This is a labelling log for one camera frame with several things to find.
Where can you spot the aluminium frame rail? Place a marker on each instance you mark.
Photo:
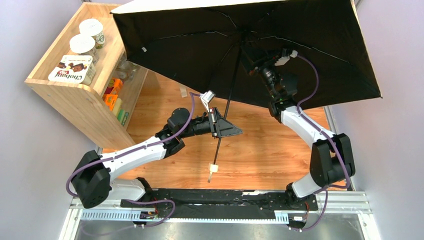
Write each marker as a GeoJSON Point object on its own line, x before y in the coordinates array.
{"type": "Point", "coordinates": [332, 203]}

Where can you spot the orange box on shelf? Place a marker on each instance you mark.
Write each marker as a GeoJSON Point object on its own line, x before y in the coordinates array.
{"type": "Point", "coordinates": [110, 95]}

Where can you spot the front white-lidded jar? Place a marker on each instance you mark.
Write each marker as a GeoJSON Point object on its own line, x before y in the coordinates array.
{"type": "Point", "coordinates": [84, 45]}

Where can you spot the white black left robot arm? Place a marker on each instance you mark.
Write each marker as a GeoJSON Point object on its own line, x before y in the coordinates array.
{"type": "Point", "coordinates": [94, 175]}

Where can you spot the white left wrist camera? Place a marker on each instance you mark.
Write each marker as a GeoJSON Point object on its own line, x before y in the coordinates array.
{"type": "Point", "coordinates": [206, 99]}

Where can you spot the Chobani yogurt pack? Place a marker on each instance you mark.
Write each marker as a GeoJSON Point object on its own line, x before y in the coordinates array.
{"type": "Point", "coordinates": [74, 69]}

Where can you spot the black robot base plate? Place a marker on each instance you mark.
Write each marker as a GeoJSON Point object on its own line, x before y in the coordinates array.
{"type": "Point", "coordinates": [228, 204]}

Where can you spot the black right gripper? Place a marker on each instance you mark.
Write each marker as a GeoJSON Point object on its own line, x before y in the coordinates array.
{"type": "Point", "coordinates": [253, 62]}

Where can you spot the wooden shelf unit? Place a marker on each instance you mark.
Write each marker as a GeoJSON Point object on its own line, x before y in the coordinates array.
{"type": "Point", "coordinates": [82, 105]}

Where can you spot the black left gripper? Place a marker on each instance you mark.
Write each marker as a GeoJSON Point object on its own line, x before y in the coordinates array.
{"type": "Point", "coordinates": [214, 122]}

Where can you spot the white-lidded jar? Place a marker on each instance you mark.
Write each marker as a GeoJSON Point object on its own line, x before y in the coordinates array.
{"type": "Point", "coordinates": [93, 28]}
{"type": "Point", "coordinates": [84, 45]}

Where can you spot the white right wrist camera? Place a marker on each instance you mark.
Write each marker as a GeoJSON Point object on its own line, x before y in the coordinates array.
{"type": "Point", "coordinates": [286, 55]}

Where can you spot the glass jars in shelf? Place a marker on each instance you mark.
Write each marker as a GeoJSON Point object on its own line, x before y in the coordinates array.
{"type": "Point", "coordinates": [125, 70]}

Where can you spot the green box on shelf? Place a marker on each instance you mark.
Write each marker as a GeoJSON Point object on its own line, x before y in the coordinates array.
{"type": "Point", "coordinates": [122, 116]}

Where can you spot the back white-lidded jar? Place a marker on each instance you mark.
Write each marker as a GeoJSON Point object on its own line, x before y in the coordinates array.
{"type": "Point", "coordinates": [93, 28]}

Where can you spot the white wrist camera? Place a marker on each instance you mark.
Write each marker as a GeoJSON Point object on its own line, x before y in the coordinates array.
{"type": "Point", "coordinates": [286, 55]}
{"type": "Point", "coordinates": [206, 99]}

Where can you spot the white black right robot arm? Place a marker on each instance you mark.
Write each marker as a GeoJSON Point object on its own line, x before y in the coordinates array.
{"type": "Point", "coordinates": [331, 161]}

